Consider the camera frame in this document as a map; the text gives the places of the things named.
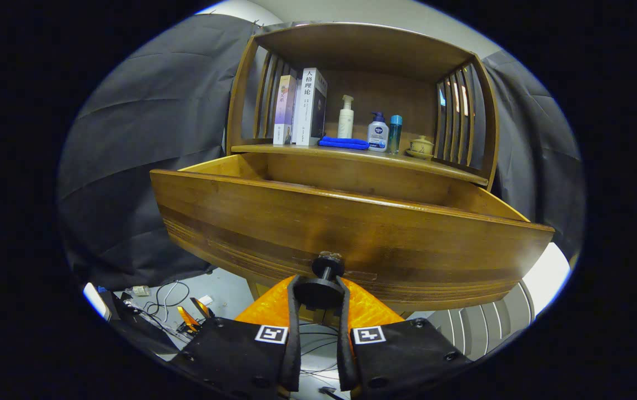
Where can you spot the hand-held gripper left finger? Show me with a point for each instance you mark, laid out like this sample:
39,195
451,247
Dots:
240,355

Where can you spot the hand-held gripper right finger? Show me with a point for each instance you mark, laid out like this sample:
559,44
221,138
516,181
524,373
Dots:
401,355

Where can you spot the wooden drawer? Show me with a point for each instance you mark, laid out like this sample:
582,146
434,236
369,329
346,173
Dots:
296,222

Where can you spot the wooden countertop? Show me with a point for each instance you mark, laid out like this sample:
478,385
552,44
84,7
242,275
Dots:
396,161

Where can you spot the wooden cabinet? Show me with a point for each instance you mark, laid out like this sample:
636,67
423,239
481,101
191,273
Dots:
362,55

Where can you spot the orange and black tool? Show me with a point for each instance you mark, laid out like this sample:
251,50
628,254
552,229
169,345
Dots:
190,321

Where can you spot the flat white device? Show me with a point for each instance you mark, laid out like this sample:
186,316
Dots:
96,300

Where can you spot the white appliance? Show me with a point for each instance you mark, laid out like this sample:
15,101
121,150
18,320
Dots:
546,272

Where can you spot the yellow ceramic lidded cup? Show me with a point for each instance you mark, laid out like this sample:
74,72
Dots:
421,147

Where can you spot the teal bottle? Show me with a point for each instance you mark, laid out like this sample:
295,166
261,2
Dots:
395,136

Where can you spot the folded blue cloth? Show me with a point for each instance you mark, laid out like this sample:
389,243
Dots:
343,143

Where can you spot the white bottle with blue cap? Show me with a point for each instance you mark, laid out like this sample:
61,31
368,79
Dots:
377,136

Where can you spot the black backdrop cloth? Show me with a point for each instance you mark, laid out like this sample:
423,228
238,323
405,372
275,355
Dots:
146,139

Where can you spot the white pump bottle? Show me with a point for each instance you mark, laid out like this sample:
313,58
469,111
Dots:
345,122

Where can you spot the purple book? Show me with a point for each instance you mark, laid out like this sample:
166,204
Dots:
285,111

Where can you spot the thick white book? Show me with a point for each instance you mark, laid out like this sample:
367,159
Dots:
308,111

